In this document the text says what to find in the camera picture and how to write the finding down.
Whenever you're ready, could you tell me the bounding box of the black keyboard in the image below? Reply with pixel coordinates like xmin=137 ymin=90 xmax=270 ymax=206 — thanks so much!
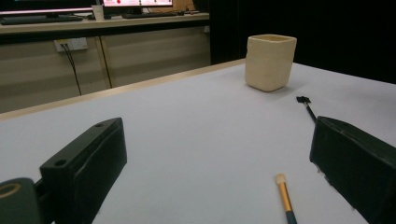
xmin=120 ymin=11 xmax=185 ymax=20
xmin=0 ymin=14 xmax=84 ymax=26

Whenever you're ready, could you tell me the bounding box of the gold-handled makeup brush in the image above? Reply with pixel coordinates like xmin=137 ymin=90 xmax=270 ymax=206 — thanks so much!
xmin=274 ymin=173 xmax=298 ymax=224

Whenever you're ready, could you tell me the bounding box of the wooden table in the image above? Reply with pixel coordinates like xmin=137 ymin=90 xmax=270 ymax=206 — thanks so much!
xmin=0 ymin=58 xmax=247 ymax=122

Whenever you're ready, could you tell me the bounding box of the cardboard box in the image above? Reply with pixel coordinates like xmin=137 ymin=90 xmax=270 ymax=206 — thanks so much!
xmin=172 ymin=0 xmax=196 ymax=13

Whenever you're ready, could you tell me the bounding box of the white paper cup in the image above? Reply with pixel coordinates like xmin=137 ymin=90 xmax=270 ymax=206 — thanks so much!
xmin=92 ymin=4 xmax=106 ymax=21

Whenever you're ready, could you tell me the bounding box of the black makeup brush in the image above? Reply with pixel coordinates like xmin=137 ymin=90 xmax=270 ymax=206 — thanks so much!
xmin=295 ymin=95 xmax=318 ymax=123

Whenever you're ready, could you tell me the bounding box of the black curtain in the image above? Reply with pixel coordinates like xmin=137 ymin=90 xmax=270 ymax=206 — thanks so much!
xmin=208 ymin=0 xmax=396 ymax=85

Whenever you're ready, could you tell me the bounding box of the beige square cup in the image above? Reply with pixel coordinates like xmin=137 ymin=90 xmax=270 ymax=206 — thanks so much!
xmin=244 ymin=34 xmax=298 ymax=93

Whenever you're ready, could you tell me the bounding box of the black power cable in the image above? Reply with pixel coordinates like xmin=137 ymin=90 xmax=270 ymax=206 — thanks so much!
xmin=62 ymin=43 xmax=83 ymax=96

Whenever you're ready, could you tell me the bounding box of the dark computer monitor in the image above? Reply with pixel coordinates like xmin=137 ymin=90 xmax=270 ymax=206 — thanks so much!
xmin=0 ymin=0 xmax=96 ymax=16

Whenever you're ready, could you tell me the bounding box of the white wall outlet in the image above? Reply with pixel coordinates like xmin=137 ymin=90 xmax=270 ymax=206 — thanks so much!
xmin=53 ymin=37 xmax=89 ymax=53

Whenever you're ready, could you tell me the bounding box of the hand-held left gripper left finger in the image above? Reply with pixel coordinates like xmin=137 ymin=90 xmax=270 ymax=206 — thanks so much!
xmin=39 ymin=117 xmax=128 ymax=224

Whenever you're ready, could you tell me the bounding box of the long beige desk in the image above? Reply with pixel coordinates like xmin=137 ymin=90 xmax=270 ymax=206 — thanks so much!
xmin=0 ymin=12 xmax=211 ymax=115

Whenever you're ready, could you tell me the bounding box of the lit computer monitor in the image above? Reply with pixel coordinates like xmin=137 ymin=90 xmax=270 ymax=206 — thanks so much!
xmin=102 ymin=0 xmax=174 ymax=8

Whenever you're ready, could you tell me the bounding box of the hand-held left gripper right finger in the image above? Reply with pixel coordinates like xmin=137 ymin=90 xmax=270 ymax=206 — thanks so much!
xmin=309 ymin=116 xmax=396 ymax=224

